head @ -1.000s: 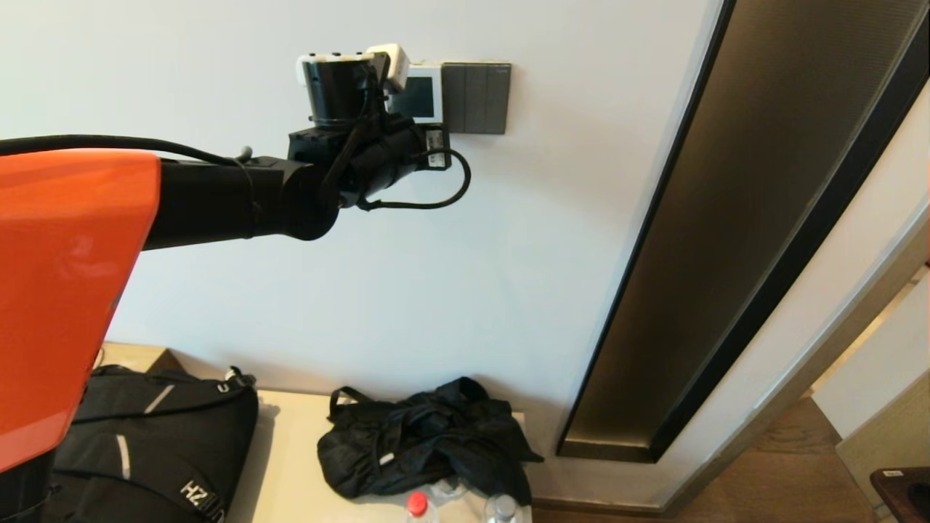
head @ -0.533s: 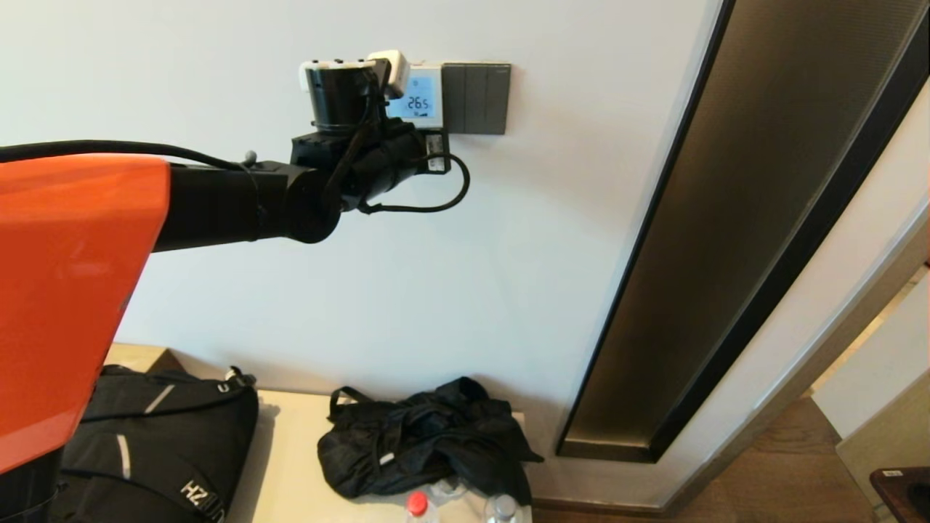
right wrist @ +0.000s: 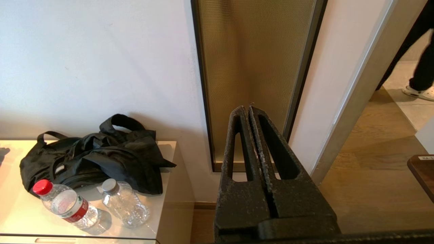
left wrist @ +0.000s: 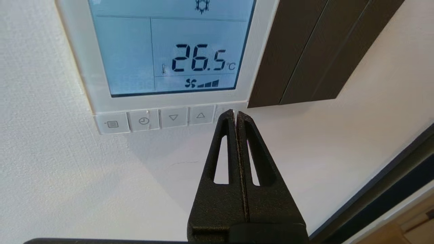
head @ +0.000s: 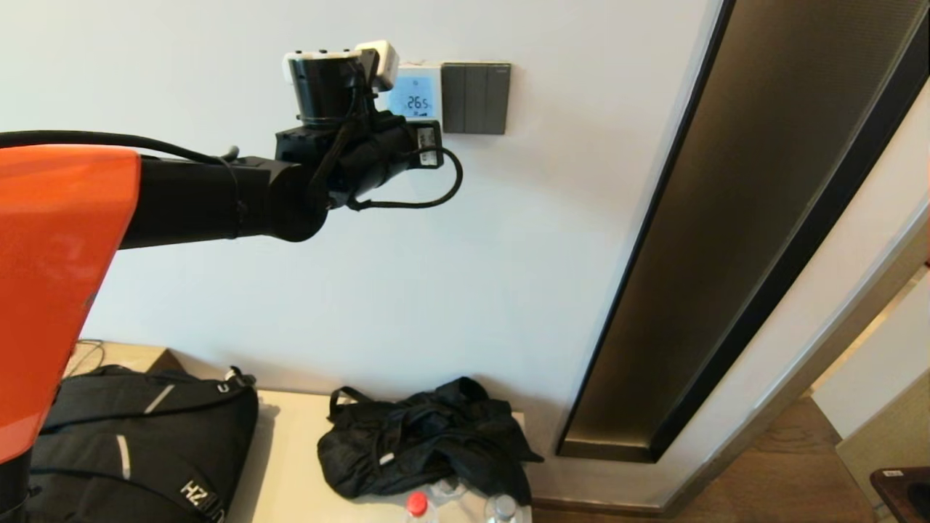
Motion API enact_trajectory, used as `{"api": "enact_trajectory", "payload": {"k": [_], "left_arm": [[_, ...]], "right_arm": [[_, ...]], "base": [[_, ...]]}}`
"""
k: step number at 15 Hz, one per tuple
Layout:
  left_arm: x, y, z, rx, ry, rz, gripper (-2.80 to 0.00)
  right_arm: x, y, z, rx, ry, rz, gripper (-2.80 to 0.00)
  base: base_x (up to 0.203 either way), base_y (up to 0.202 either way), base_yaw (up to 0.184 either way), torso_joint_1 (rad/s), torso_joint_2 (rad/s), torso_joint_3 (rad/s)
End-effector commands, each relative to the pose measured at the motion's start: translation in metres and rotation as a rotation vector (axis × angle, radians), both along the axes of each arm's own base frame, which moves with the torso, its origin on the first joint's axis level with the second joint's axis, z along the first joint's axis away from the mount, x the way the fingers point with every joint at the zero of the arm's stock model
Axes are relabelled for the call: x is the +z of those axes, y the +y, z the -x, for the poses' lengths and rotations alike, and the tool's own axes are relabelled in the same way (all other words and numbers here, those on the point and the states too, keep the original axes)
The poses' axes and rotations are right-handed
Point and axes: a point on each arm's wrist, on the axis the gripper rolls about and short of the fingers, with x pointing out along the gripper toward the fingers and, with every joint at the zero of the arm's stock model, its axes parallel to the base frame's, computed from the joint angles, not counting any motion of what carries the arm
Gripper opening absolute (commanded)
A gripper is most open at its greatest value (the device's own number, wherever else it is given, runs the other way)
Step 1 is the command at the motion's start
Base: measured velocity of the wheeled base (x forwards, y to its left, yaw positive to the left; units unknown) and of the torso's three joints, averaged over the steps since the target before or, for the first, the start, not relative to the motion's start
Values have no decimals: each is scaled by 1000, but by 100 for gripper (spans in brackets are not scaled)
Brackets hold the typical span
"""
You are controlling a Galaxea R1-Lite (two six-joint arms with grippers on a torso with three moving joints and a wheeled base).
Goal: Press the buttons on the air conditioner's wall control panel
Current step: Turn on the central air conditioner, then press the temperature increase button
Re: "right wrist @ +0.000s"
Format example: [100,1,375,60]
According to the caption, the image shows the grey door frame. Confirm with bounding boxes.
[310,0,428,186]

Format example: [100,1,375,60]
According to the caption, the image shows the red cap water bottle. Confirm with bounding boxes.
[33,179,99,229]

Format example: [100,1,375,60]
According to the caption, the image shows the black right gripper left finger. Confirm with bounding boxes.
[214,106,279,243]

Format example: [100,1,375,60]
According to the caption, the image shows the black crumpled fabric bag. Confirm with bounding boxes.
[19,114,177,197]

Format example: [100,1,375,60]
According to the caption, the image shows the white shoe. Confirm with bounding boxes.
[402,85,434,101]

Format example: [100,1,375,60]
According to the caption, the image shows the dark brown wooden table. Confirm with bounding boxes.
[407,155,434,204]

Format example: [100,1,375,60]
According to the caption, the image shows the person legs black trousers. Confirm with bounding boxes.
[375,0,434,92]

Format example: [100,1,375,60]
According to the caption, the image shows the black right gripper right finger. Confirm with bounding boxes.
[249,106,341,238]

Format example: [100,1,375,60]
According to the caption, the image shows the cream white cabinet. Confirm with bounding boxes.
[0,140,195,244]

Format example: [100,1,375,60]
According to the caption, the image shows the grey cap clear bottle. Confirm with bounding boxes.
[101,178,150,228]

